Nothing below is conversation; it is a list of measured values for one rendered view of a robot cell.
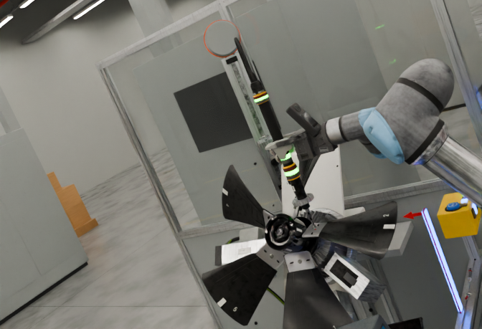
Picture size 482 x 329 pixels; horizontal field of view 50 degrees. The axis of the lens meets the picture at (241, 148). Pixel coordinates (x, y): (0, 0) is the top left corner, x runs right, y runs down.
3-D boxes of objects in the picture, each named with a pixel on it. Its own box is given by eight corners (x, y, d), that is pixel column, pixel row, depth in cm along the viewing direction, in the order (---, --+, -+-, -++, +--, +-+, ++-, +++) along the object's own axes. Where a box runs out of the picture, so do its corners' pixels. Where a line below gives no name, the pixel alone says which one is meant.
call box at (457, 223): (452, 221, 179) (443, 193, 177) (483, 216, 173) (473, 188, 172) (446, 243, 166) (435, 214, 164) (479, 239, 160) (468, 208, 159)
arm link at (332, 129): (335, 120, 142) (344, 112, 149) (320, 125, 145) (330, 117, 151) (344, 145, 143) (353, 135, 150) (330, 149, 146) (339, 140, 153)
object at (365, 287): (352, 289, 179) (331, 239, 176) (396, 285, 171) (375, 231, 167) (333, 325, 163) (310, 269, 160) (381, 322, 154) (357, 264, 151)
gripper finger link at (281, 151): (268, 165, 156) (295, 156, 152) (261, 148, 155) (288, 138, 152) (271, 162, 159) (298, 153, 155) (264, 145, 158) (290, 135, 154)
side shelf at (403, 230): (338, 238, 239) (336, 232, 239) (414, 226, 219) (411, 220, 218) (320, 265, 220) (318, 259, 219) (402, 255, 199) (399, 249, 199)
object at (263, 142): (263, 156, 227) (255, 139, 225) (277, 150, 227) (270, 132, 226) (265, 160, 217) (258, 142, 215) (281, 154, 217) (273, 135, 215)
